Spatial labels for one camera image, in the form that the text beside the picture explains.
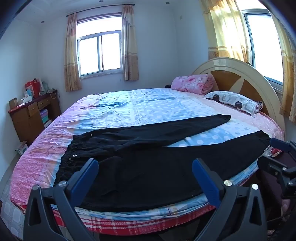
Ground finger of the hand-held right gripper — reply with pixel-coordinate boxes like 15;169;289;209
257;156;296;178
270;138;296;154

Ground round bed with pink-blue sheet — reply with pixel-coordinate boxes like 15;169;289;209
0;88;286;237

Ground stack of books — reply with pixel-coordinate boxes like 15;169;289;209
39;109;50;126

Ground yellow curtain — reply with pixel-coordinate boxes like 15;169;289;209
270;14;296;124
200;0;253;64

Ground patterned pillow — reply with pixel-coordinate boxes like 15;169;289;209
203;91;260;115

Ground sliding window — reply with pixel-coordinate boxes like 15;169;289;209
76;16;123;79

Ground large window by headboard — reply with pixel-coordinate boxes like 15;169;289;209
242;9;285;84

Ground person's right hand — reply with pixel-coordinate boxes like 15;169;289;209
280;200;291;215

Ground dark curtain rod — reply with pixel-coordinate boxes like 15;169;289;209
66;3;135;17

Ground pink floral pillow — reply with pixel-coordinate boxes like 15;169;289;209
171;74;215;95

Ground beige curtain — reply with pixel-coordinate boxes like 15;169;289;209
122;5;140;81
64;13;82;92

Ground red paper bag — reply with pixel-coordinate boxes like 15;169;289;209
25;78;40;98

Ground cream and wood headboard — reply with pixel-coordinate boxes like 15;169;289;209
191;57;287;141

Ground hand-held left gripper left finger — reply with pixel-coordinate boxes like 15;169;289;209
23;158;100;241

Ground maroon bed base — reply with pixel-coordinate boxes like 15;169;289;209
253;152;287;223

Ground black pants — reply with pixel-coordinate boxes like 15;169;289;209
54;114;271;212

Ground white box on floor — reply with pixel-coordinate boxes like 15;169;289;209
15;141;28;156

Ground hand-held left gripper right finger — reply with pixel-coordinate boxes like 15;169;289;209
192;158;267;241

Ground wooden desk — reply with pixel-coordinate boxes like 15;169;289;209
8;90;62;147

